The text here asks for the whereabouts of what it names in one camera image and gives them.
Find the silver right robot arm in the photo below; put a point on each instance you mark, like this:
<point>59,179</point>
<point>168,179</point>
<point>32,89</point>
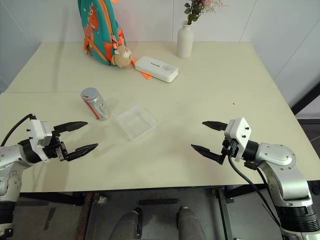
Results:
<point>275,155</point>

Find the rusty metal bar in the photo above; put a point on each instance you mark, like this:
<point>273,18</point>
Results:
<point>87,215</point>

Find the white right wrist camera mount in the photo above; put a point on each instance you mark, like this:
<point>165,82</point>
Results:
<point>240,132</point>

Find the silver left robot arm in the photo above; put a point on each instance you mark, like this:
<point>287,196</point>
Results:
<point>10,153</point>

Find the black slanted metal bar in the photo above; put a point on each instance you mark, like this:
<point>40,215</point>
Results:
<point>307,101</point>

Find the dark grey rounded shape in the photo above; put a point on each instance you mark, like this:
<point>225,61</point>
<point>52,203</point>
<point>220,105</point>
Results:
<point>128,225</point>
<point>188,225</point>

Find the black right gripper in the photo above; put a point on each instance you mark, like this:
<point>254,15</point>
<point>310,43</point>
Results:
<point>228,148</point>

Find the white rectangular case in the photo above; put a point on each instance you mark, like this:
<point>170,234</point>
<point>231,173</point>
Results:
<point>157,68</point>

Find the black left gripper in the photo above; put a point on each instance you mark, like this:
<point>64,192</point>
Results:
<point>53,150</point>

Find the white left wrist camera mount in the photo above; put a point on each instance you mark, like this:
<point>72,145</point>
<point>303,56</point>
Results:
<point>36,130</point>

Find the clear plastic rectangular container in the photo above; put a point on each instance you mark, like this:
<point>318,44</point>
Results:
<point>136,123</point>

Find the silver bottle cap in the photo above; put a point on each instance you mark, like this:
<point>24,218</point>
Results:
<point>88,94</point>

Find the teal orange dinosaur backpack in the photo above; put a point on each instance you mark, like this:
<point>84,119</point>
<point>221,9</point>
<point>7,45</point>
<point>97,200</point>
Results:
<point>100,25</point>

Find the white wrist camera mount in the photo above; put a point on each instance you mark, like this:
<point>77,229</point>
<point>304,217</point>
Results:
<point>36,130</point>
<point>240,132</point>

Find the pink flowers with green stems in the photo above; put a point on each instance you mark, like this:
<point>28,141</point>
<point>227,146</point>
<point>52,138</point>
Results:
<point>193,11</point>

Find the clear plastic bottle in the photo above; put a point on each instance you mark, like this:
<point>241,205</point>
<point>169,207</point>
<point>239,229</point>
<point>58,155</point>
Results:
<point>100,107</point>

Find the white ceramic vase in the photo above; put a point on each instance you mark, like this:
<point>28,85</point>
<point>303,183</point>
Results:
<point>185,42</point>

